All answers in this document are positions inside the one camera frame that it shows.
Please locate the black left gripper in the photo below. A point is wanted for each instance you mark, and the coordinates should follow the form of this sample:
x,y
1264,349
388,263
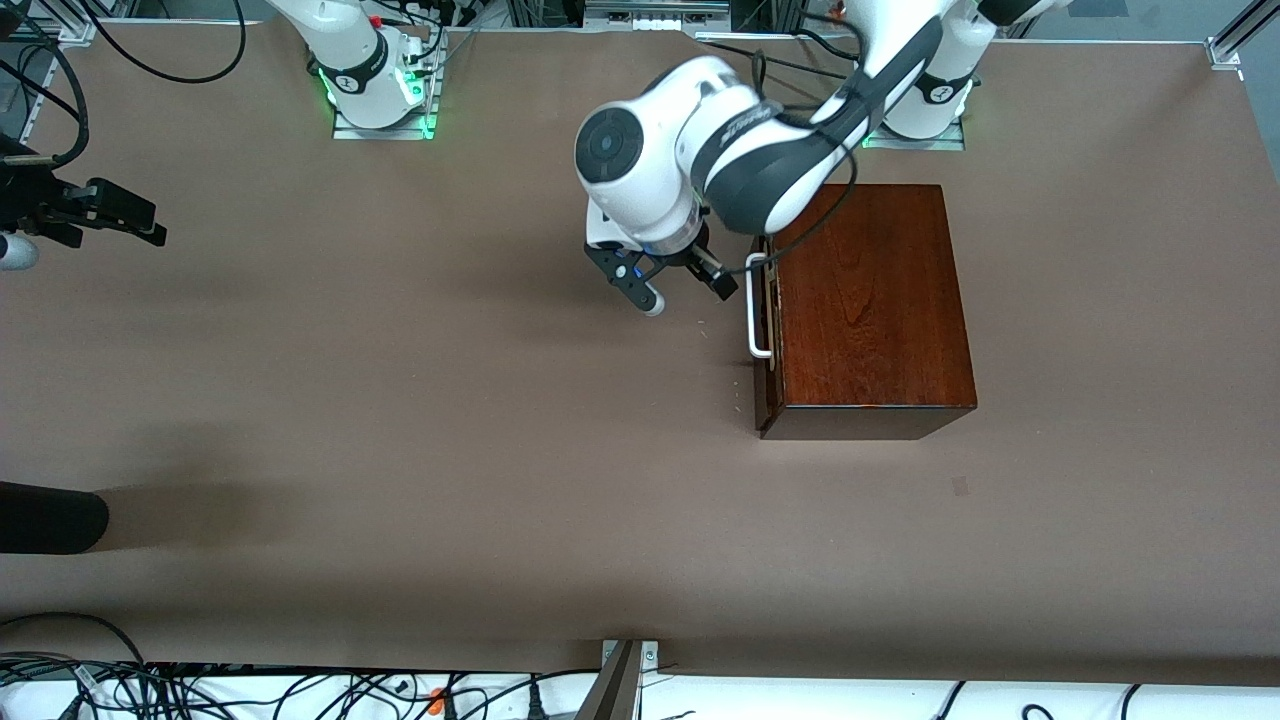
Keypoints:
x,y
692,259

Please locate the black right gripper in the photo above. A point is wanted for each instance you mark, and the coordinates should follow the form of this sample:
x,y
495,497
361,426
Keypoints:
x,y
35,204

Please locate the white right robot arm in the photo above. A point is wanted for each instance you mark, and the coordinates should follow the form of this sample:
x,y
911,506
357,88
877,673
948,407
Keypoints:
x,y
350,50

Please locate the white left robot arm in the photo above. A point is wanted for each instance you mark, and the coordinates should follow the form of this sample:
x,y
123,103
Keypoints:
x,y
640,170

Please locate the dark brown wooden cabinet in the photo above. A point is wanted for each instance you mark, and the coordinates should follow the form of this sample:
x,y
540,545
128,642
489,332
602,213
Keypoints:
x,y
870,300

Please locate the white power strip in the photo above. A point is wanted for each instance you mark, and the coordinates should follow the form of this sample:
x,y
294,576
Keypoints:
x,y
655,20

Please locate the black cylinder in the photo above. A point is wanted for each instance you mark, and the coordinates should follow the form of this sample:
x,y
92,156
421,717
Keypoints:
x,y
50,518

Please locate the orange plug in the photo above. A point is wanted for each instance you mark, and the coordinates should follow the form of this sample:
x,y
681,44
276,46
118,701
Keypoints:
x,y
437,700

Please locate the aluminium frame profile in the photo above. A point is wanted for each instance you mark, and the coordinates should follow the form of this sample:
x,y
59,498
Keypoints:
x,y
60,25
1235,35

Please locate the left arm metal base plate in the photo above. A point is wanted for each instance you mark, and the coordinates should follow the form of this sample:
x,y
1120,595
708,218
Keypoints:
x,y
935,145

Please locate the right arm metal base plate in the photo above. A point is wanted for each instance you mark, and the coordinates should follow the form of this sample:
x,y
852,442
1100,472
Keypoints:
x,y
385,133

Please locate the metal bracket at table edge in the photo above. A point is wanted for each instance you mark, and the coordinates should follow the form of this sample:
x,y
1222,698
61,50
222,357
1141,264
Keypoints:
x,y
620,690

